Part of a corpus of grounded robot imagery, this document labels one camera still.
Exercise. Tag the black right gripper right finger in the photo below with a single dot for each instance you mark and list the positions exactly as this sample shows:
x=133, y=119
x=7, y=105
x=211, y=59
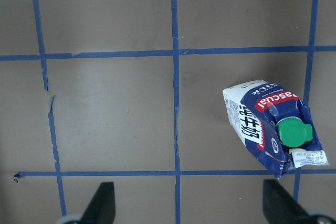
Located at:
x=279, y=206

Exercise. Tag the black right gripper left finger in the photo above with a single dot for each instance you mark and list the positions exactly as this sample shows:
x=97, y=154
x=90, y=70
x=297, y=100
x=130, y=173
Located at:
x=101, y=208

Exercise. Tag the blue white milk carton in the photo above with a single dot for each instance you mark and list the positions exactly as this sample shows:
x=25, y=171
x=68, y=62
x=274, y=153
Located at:
x=274, y=125

